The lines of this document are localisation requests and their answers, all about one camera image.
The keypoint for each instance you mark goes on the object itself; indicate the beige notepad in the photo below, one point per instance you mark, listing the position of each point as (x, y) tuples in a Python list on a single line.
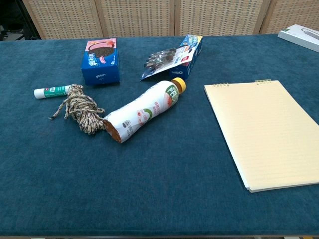
[(259, 132)]

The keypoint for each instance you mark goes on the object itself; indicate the white label tea bottle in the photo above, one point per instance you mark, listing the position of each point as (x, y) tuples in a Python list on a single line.
[(144, 112)]

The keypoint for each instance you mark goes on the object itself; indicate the blue felt table mat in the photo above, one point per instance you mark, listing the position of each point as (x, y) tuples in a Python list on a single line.
[(159, 179)]

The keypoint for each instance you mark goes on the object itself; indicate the black pens blister pack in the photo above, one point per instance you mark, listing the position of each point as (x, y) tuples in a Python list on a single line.
[(162, 58)]

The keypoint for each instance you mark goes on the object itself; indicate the pink blue Oreo box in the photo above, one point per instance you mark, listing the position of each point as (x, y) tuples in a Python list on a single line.
[(99, 62)]

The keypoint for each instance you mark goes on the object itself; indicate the light blue Oreo box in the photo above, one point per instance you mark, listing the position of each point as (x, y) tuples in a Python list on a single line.
[(193, 42)]

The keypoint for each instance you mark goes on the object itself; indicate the wooden woven folding screen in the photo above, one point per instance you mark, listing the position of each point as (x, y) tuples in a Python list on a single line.
[(139, 17)]

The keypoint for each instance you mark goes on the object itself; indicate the white green glue stick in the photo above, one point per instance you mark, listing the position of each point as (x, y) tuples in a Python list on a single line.
[(49, 91)]

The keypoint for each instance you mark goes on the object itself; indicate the white USB hub box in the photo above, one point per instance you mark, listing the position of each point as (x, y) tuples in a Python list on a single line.
[(299, 37)]

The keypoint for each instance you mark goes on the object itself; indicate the black tripod stand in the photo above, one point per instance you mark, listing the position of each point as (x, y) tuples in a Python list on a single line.
[(30, 22)]

